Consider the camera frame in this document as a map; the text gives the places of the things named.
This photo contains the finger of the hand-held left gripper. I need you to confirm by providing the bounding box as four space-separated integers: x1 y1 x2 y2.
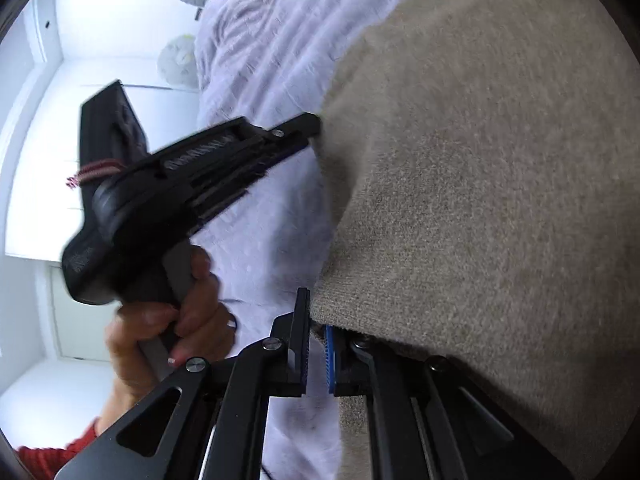
220 137 313 211
250 112 322 144

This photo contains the lavender fleece blanket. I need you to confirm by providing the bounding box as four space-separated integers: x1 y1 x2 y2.
192 0 451 480

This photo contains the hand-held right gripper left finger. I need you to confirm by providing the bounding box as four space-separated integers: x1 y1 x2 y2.
52 287 313 480

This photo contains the white drawer cabinet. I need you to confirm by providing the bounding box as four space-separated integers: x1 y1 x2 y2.
0 57 206 366

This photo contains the white round plush toy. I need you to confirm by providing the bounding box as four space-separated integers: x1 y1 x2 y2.
157 35 199 92

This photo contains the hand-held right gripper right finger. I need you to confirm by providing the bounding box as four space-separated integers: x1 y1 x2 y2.
322 325 576 480

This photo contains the person's left hand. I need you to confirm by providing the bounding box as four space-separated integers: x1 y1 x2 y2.
104 245 239 406

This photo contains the person's left forearm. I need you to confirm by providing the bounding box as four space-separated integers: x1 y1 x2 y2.
15 377 151 480

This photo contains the red white braided cord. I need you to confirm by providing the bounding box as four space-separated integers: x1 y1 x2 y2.
65 159 122 191

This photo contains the olive green towel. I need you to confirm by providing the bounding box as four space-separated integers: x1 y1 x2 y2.
309 0 640 480

